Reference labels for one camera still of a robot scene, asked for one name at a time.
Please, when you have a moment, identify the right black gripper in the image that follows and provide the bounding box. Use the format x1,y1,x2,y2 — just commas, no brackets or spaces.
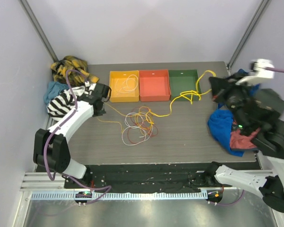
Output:
210,72,256,133

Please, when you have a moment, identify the yellow cable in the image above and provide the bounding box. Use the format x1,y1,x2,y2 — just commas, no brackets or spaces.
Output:
145,70,215,125

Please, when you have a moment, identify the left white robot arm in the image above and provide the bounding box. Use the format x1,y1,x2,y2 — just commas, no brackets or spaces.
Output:
33,82,111,189

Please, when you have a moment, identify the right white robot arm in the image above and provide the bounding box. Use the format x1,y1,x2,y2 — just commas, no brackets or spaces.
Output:
204,73,284,213

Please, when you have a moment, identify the blue plaid cloth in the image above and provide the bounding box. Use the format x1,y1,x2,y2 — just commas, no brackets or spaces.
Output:
237,69,261,92

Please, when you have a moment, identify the yellow plastic bin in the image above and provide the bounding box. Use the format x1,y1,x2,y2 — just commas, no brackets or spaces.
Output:
109,70,140,103

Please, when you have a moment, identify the black white striped cloth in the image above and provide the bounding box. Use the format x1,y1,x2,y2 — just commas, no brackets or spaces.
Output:
46,84,97,122

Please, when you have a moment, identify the yellow plaid cloth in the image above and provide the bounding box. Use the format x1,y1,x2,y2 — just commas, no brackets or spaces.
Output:
51,55,99,87

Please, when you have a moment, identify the salmon red cloth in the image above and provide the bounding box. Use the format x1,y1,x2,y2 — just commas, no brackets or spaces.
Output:
230,121,259,152

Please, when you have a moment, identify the bright blue cloth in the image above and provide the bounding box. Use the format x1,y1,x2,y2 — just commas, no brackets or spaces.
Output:
207,104,244,157

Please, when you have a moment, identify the teal cloth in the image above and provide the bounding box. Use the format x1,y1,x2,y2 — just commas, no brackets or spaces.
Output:
43,81,68,105

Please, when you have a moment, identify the red plastic bin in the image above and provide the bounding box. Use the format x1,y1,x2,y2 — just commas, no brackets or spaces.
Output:
139,70,171,102

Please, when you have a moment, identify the green plastic bin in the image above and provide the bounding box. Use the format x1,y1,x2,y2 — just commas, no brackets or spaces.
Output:
169,69,201,101

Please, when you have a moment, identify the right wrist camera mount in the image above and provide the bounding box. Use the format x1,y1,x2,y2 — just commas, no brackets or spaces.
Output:
235,59,274,86

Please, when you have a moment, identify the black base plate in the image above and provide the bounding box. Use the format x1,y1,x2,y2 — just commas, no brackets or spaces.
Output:
64,162,221,193

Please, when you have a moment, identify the right aluminium frame post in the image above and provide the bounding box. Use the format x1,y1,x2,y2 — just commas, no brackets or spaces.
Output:
226,0,271,71

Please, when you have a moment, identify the aluminium frame post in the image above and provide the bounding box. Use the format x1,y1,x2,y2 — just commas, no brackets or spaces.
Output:
19,0,59,62
226,0,271,71

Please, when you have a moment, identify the white slotted cable duct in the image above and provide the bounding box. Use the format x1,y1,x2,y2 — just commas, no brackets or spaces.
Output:
31,190,208,201

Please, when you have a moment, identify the left aluminium frame post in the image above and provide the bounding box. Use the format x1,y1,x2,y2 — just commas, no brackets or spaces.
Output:
19,0,59,62

